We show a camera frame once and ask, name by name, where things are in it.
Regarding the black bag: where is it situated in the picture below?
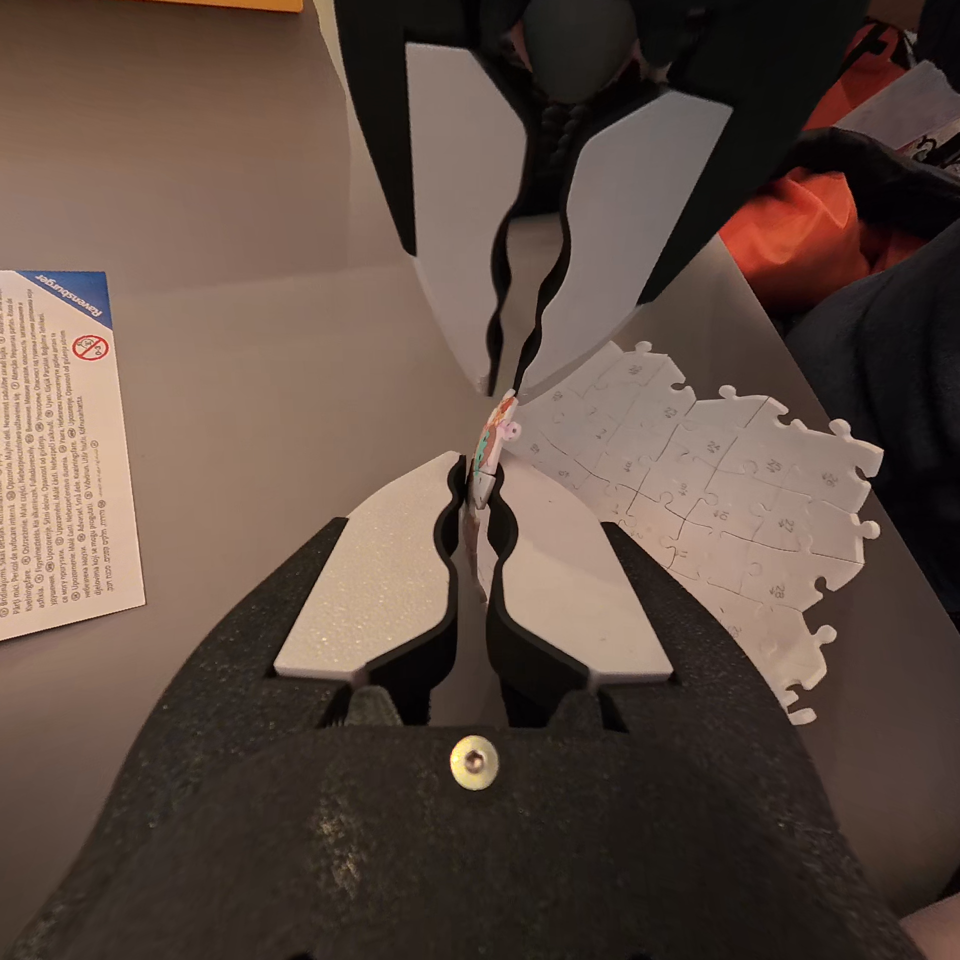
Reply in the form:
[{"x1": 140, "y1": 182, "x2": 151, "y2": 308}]
[{"x1": 795, "y1": 126, "x2": 960, "y2": 260}]

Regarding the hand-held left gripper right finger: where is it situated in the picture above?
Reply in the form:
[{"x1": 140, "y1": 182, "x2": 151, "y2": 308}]
[{"x1": 484, "y1": 461, "x2": 675, "y2": 727}]

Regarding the white printed paper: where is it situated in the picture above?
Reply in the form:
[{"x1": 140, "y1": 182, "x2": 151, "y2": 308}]
[{"x1": 855, "y1": 58, "x2": 960, "y2": 181}]

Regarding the small white puzzle piece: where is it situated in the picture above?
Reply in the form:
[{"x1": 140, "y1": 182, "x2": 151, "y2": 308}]
[{"x1": 466, "y1": 390, "x2": 522, "y2": 511}]

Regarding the partly built puzzle ball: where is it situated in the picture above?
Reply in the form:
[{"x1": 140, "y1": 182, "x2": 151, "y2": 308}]
[{"x1": 461, "y1": 341, "x2": 886, "y2": 727}]

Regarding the orange object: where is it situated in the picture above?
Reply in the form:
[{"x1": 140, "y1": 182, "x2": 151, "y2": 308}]
[{"x1": 718, "y1": 22, "x2": 935, "y2": 316}]

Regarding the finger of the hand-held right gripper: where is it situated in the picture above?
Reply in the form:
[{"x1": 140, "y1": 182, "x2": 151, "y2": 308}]
[
  {"x1": 512, "y1": 86, "x2": 736, "y2": 399},
  {"x1": 403, "y1": 41, "x2": 534, "y2": 399}
]

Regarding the white instruction leaflet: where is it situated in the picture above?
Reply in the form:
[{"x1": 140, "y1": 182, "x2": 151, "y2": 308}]
[{"x1": 0, "y1": 270, "x2": 147, "y2": 644}]

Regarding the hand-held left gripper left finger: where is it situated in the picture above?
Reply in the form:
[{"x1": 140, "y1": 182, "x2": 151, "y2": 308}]
[{"x1": 273, "y1": 450, "x2": 462, "y2": 727}]

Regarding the yellow plastic bin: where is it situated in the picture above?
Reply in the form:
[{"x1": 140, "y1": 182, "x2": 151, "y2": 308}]
[{"x1": 146, "y1": 0, "x2": 305, "y2": 15}]

